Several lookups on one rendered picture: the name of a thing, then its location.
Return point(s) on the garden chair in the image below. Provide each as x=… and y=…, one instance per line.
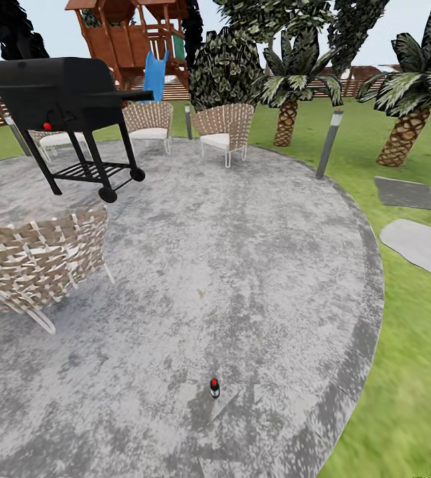
x=52, y=139
x=40, y=262
x=148, y=120
x=225, y=127

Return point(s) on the bush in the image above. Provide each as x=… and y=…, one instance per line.
x=291, y=78
x=404, y=94
x=224, y=67

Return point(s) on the charcoal grill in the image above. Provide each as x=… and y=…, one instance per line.
x=68, y=94

